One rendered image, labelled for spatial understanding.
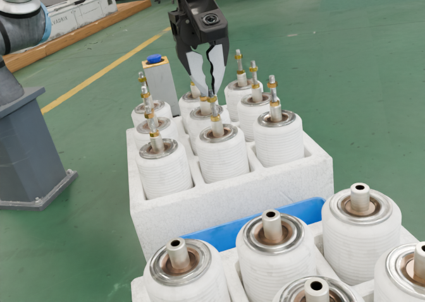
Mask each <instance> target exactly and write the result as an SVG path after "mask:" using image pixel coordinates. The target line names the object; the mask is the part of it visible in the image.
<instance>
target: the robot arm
mask: <svg viewBox="0 0 425 302"><path fill-rule="evenodd" d="M176 2H177V5H178V7H177V8H176V10H174V11H169V12H168V16H169V22H170V25H171V30H172V34H173V39H174V41H175V42H176V46H175V49H176V54H177V56H178V58H179V60H180V62H181V63H182V65H183V67H184V68H185V69H186V71H187V73H188V75H189V77H190V78H191V79H192V81H193V82H194V84H195V86H196V87H197V88H198V89H199V90H200V91H201V92H202V93H203V94H204V95H205V96H206V97H208V96H209V87H208V86H207V84H206V76H205V74H204V73H203V71H202V65H203V58H202V55H201V54H199V53H198V52H195V51H193V50H192V48H193V49H196V48H197V46H198V45H200V44H205V43H209V48H208V50H207V51H206V56H207V59H208V61H209V62H210V66H211V70H210V74H211V76H212V83H211V86H212V90H213V93H214V95H216V94H217V92H218V90H219V88H220V86H221V82H222V80H223V76H224V73H225V67H226V64H227V60H228V53H229V49H230V43H229V38H228V22H227V20H226V18H225V16H224V15H223V13H222V12H221V10H220V8H219V6H218V5H217V3H216V2H215V0H176ZM48 14H49V12H48V10H47V8H46V7H45V6H44V5H43V4H42V3H41V2H40V0H0V107H1V106H3V105H6V104H9V103H10V102H13V101H15V100H17V99H19V98H20V97H21V96H23V95H24V93H25V91H24V89H23V87H22V85H21V83H19V82H18V81H17V79H16V78H15V77H14V76H13V74H12V73H11V72H10V70H9V69H8V68H7V67H6V64H5V62H4V59H3V56H5V55H7V54H11V53H13V52H16V51H20V50H22V49H26V48H28V47H34V46H37V45H39V44H40V43H43V42H45V41H46V40H47V39H48V38H49V36H50V34H51V29H52V24H51V17H50V16H49V15H48ZM191 46H192V48H191Z"/></svg>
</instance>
